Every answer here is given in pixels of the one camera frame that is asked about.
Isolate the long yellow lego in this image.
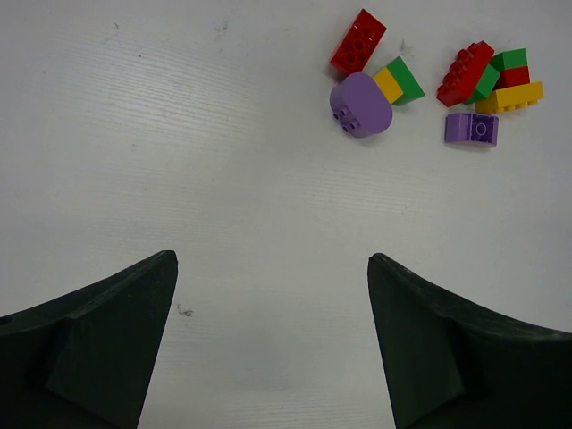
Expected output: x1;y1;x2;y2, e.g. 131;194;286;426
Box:
475;81;543;115

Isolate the small yellow lego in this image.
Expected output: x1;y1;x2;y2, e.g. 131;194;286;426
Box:
373;67;404;105

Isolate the red studded lego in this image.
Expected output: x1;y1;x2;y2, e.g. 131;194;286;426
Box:
436;40;494;107

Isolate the green lego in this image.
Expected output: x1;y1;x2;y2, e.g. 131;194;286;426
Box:
387;56;425;105
465;65;501;105
490;48;528;72

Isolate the small red lego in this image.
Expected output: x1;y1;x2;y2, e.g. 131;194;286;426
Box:
494;66;531;90

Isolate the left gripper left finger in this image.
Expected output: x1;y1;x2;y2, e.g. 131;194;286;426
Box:
1;250;178;428

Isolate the green top lego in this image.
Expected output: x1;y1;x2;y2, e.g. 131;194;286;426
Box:
490;48;528;72

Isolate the purple square lego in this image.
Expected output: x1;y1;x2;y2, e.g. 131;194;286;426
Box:
444;113;500;147

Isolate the purple oval lego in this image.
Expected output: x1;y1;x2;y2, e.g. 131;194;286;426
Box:
329;72;393;139

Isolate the green lego beside red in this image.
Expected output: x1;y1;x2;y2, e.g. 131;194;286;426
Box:
465;65;501;105

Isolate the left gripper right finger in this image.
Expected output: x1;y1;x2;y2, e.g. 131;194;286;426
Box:
367;253;571;428

